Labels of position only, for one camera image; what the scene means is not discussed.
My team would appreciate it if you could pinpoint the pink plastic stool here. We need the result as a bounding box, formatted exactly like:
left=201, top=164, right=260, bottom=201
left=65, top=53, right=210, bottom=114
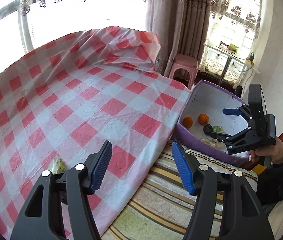
left=169, top=54, right=198, bottom=89

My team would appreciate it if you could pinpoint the red white checkered tablecloth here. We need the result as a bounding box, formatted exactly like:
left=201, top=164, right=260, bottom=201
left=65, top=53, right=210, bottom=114
left=0, top=26, right=190, bottom=238

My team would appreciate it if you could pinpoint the orange tangerine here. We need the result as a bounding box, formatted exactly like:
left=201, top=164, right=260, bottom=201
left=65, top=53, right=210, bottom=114
left=182, top=116, right=193, bottom=129
left=197, top=113, right=209, bottom=126

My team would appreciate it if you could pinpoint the green round fruit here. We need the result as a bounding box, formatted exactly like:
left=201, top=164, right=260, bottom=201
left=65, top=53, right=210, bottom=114
left=212, top=125, right=225, bottom=134

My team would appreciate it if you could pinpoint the person's right hand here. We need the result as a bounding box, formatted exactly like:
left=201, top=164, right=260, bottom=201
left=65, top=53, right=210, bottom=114
left=249, top=137, right=283, bottom=164

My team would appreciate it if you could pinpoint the pink patterned curtain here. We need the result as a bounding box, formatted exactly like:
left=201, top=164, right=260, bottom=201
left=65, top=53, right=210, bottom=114
left=146, top=0, right=211, bottom=76

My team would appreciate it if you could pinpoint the small glass side table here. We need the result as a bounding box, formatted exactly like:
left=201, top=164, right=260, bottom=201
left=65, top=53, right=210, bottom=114
left=200, top=41, right=256, bottom=88

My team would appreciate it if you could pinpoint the yellow-green round fruit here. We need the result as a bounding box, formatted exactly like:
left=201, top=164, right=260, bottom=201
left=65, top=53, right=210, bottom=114
left=200, top=138, right=225, bottom=151

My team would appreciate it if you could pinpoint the dark purple fruit front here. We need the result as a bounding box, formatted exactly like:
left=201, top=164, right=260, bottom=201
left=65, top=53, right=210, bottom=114
left=203, top=124, right=213, bottom=135

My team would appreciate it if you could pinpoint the purple cardboard box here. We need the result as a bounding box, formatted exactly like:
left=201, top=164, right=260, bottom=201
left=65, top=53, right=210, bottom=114
left=172, top=80, right=249, bottom=166

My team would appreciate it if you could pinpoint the wrapped green fruit half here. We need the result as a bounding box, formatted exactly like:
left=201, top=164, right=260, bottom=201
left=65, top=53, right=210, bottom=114
left=47, top=157, right=68, bottom=174

